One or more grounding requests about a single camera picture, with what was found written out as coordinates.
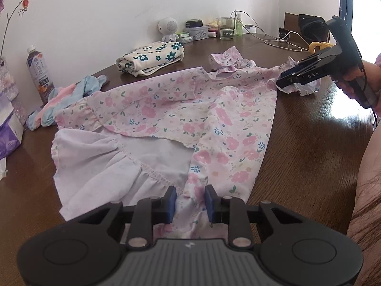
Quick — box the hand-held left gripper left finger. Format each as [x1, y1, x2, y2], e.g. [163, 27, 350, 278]
[68, 185, 177, 249]

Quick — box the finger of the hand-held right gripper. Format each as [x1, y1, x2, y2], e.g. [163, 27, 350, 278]
[281, 46, 338, 77]
[275, 77, 304, 89]

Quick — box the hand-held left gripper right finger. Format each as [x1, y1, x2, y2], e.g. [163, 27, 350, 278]
[204, 185, 314, 249]

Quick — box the pink floral dress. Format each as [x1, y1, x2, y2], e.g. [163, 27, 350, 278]
[51, 46, 320, 240]

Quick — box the person's right hand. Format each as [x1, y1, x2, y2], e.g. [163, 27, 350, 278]
[336, 61, 381, 117]

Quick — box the yellow mug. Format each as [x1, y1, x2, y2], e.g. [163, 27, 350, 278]
[309, 41, 334, 55]

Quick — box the black bag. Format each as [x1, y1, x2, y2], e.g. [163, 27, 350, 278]
[298, 14, 326, 44]

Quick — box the wooden chair back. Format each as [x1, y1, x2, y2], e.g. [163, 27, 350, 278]
[284, 12, 331, 45]

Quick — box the glass cup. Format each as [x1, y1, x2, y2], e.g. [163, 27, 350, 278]
[217, 17, 234, 40]

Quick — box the white robot-shaped speaker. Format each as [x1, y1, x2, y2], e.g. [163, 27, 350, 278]
[158, 17, 179, 43]

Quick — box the folded cream teal-flowered garment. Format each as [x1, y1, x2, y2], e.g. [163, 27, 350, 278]
[115, 42, 184, 77]

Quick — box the pastel blue pink garment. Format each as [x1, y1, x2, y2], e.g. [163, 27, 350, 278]
[26, 74, 109, 131]

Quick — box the person's body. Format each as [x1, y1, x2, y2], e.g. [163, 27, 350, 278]
[347, 119, 381, 286]

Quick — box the tea bottle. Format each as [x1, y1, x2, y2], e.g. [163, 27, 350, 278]
[26, 45, 55, 105]

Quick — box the open purple tissue pack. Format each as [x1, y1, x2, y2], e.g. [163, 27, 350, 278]
[0, 94, 15, 127]

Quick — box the purple textured vase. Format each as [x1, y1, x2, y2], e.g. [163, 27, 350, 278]
[0, 58, 27, 126]

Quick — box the white charging cable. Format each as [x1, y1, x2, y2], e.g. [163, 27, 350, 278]
[231, 10, 302, 52]

